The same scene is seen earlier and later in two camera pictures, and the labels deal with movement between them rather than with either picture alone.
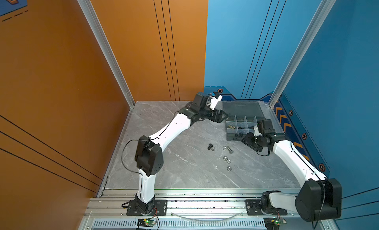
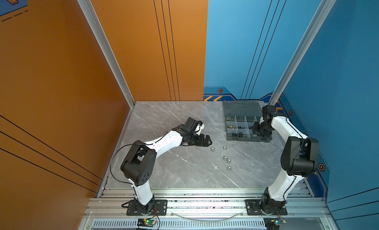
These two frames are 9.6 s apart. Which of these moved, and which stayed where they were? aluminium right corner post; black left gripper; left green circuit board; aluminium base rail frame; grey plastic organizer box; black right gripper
Moved: black left gripper; black right gripper
Stayed: aluminium right corner post; left green circuit board; grey plastic organizer box; aluminium base rail frame
